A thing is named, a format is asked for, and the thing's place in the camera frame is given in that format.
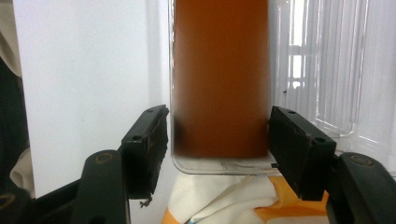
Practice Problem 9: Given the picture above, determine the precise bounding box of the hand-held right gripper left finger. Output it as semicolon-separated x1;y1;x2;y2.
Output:
120;104;171;201

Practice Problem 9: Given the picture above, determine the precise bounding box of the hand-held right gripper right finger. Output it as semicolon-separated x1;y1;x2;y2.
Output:
266;105;338;202

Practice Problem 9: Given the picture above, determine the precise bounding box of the clear plastic container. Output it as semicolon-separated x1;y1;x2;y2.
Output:
167;0;396;176

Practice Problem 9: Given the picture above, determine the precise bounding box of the cream canvas tote bag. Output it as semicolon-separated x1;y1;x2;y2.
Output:
0;0;332;224

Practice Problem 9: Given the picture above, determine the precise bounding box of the brown rectangular box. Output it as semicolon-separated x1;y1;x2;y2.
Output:
172;0;271;159

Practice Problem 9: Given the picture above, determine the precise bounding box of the white table mat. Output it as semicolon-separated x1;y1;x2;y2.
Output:
12;0;176;224

